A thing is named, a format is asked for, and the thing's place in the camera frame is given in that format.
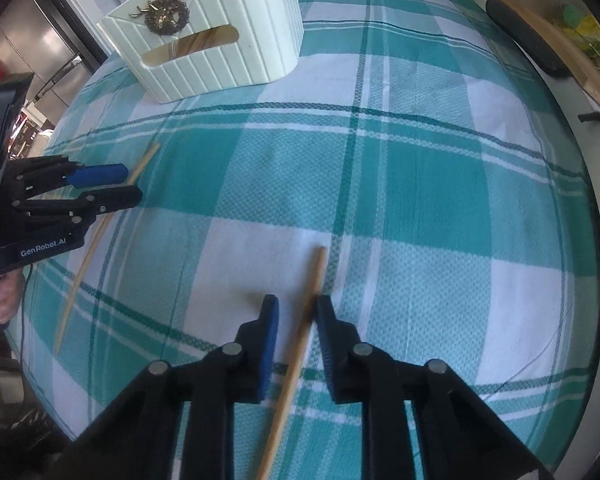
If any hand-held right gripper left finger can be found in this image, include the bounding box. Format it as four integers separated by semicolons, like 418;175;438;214
47;294;280;480

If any cream ribbed utensil box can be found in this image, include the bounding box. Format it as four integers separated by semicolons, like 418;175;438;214
96;0;305;106

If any silver refrigerator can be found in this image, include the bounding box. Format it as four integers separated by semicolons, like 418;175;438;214
0;0;106;106

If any person's left hand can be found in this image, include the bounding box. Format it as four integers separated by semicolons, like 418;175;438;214
0;267;26;325

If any wooden cutting board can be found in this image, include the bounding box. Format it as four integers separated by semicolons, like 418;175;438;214
500;0;600;126

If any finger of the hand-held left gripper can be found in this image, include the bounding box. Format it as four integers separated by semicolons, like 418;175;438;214
2;156;128;197
12;185;143;227

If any wooden chopstick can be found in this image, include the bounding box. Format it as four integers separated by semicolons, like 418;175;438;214
53;142;162;356
255;246;328;480

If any rack with yellow-green sponges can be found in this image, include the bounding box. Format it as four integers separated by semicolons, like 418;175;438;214
550;2;600;76

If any teal checked tablecloth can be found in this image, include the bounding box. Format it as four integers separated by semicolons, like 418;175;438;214
5;0;600;480

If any black oblong handle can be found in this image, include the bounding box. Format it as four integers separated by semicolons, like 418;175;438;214
485;0;570;79

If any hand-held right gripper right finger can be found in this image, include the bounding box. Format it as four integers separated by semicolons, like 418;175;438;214
314;295;556;480

